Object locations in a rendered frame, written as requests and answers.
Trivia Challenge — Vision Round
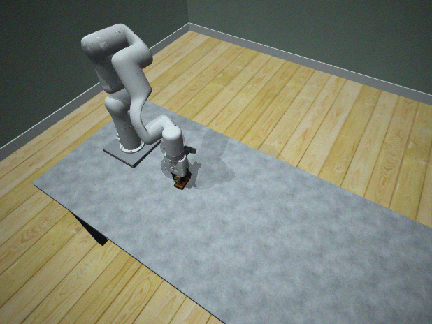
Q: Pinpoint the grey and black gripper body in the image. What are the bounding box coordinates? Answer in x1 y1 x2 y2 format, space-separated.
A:
164 152 189 177

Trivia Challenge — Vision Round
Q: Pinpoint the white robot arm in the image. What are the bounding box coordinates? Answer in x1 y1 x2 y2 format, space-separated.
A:
81 24 197 161

